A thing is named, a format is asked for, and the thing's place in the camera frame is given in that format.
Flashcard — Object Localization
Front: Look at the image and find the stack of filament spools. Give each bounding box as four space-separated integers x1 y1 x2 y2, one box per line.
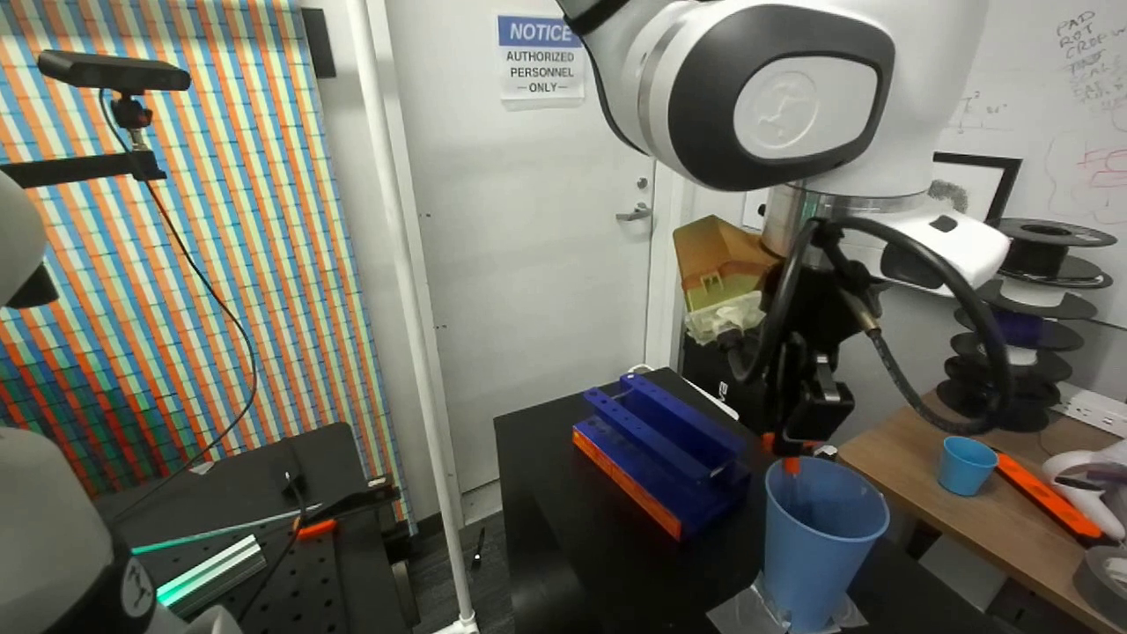
940 215 1119 437

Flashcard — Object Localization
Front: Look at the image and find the large blue cup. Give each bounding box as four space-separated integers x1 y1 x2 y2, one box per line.
756 454 895 634

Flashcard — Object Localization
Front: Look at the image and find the black camera on stand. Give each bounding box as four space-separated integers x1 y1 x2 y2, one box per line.
31 46 195 99

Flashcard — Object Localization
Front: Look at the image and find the wooden desk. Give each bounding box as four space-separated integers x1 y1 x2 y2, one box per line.
836 403 1127 634

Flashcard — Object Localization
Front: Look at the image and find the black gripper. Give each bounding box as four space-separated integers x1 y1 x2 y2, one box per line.
759 265 860 466

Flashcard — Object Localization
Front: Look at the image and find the metal door handle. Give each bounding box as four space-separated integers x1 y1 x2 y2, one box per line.
613 196 657 230

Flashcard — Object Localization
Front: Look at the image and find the whiteboard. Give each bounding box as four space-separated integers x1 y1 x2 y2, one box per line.
937 0 1127 241

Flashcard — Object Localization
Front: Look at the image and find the open cardboard box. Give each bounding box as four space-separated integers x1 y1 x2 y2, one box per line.
669 211 783 348

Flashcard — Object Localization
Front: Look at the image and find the black breadboard table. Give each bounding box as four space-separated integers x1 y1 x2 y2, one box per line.
94 420 411 634

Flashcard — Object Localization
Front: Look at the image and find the orange utility knife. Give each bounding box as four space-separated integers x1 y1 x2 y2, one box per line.
994 450 1109 546

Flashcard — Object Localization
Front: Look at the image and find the metal plate under cup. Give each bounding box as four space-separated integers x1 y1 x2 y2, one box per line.
702 577 873 634

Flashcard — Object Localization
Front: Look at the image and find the black camera cable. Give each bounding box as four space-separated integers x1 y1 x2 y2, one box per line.
94 87 260 473

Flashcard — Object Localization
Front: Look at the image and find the orange tool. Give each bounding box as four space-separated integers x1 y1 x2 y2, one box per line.
759 429 810 481

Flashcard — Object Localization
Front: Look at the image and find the blue rack with orange base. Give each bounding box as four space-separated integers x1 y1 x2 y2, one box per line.
571 375 756 546

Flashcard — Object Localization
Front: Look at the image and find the white handheld device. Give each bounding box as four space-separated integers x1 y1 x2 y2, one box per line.
1038 440 1127 546

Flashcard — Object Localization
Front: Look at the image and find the blue notice sign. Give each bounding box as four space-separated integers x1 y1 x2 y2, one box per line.
493 12 588 107

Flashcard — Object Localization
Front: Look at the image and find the grey tape roll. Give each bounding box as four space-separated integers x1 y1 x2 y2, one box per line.
1073 544 1127 626

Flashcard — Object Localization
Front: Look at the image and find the grey rounded object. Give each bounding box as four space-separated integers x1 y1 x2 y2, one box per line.
0 420 128 634

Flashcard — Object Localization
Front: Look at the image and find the white pole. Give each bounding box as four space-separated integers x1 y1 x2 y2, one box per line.
346 0 482 634

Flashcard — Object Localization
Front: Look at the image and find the small blue cup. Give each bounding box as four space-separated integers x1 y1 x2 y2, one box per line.
933 433 1000 501

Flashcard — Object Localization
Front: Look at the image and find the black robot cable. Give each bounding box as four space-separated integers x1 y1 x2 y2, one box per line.
724 211 1018 440

